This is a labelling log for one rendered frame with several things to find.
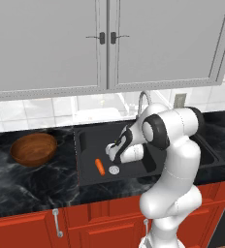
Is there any silver sink faucet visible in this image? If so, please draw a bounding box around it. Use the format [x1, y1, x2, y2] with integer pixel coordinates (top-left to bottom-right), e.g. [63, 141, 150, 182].
[136, 90, 154, 119]

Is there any brown wooden bowl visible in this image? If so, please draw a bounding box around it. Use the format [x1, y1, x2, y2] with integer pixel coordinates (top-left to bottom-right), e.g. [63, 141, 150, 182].
[9, 132, 58, 169]

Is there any grey wall cupboard door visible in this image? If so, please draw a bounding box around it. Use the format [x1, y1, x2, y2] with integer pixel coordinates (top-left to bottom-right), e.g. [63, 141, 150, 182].
[0, 0, 108, 94]
[108, 0, 225, 90]

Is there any black kitchen sink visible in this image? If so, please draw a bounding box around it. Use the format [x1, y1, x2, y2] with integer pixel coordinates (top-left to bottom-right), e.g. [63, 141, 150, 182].
[73, 119, 225, 189]

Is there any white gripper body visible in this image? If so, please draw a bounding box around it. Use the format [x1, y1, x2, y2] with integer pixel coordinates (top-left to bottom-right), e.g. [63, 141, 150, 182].
[105, 142, 121, 163]

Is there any grey wall outlet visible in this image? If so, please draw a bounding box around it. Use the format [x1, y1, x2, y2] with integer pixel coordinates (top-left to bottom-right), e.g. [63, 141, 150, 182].
[174, 93, 188, 109]

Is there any silver base cupboard handle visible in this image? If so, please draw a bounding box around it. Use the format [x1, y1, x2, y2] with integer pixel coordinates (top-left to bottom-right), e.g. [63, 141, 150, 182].
[143, 218, 150, 241]
[51, 208, 65, 239]

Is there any red base cupboard door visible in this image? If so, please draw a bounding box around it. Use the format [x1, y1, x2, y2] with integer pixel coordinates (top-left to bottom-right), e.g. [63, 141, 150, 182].
[0, 208, 68, 248]
[178, 179, 225, 248]
[63, 194, 152, 248]

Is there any orange carrot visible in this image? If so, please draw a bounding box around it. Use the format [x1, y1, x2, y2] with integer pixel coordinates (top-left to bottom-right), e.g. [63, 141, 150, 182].
[94, 158, 107, 177]

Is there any round silver sink drain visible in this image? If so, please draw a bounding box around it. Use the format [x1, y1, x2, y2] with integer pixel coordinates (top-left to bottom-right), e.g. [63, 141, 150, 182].
[108, 165, 121, 176]

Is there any dark cupboard door handle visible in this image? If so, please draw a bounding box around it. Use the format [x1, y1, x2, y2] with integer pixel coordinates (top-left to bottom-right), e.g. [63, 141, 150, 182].
[85, 31, 107, 46]
[110, 31, 131, 46]

